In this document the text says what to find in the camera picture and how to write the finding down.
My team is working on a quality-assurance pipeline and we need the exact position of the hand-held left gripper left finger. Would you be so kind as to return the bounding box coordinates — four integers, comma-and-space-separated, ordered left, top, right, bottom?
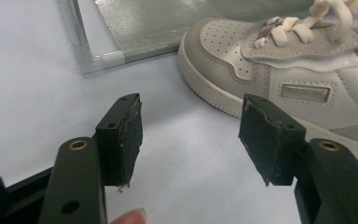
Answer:
38, 92, 144, 224

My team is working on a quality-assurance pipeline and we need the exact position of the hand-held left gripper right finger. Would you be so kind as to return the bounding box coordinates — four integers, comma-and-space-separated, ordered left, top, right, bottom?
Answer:
238, 93, 358, 224

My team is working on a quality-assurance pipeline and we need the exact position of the beige sneaker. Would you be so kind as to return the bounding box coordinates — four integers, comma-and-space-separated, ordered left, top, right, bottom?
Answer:
177, 0, 358, 156

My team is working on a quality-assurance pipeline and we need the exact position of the silver foil sheet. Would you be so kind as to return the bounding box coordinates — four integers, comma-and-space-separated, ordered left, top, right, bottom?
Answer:
94, 0, 358, 63

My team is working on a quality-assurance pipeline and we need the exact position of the silver metal frame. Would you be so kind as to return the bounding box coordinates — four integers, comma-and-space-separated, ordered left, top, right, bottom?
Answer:
57, 0, 181, 77

